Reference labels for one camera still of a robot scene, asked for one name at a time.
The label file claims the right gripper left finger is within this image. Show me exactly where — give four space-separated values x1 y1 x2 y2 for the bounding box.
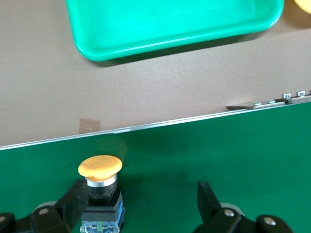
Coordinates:
0 179 89 233

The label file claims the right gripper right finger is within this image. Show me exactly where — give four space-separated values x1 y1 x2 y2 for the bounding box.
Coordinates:
193 181 294 233

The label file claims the yellow mushroom push button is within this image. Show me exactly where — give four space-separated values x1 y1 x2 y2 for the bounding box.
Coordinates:
77 155 126 233

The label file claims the green conveyor belt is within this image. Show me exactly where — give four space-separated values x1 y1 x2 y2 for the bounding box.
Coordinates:
0 90 311 233

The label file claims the green plastic tray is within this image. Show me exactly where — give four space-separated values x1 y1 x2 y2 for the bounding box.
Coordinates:
65 0 285 62

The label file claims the yellow plastic tray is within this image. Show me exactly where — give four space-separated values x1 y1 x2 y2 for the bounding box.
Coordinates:
293 0 311 14

